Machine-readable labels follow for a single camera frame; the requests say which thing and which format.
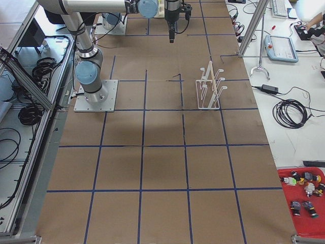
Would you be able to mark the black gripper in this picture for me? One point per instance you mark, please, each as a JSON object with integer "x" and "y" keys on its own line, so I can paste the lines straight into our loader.
{"x": 170, "y": 14}

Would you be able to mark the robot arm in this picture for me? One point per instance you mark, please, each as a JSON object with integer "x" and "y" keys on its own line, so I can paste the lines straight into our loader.
{"x": 110, "y": 20}
{"x": 88, "y": 71}

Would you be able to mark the reacher grabber tool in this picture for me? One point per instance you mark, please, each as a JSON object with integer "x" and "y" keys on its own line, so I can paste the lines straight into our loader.
{"x": 259, "y": 67}

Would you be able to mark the teach pendant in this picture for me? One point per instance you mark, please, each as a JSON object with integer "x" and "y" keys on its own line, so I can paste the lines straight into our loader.
{"x": 280, "y": 49}

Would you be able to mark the black power adapter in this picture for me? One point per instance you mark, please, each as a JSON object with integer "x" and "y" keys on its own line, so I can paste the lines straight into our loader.
{"x": 269, "y": 89}

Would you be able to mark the red parts bin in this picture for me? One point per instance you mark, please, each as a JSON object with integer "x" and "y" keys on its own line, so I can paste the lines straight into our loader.
{"x": 304, "y": 192}

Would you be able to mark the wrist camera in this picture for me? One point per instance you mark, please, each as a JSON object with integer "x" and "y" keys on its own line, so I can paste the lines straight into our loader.
{"x": 186, "y": 9}

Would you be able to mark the white wire cup rack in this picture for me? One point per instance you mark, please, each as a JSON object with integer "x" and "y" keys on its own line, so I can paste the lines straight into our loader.
{"x": 209, "y": 88}

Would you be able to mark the aluminium frame post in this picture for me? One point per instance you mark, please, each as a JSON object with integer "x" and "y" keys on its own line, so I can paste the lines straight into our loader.
{"x": 250, "y": 28}

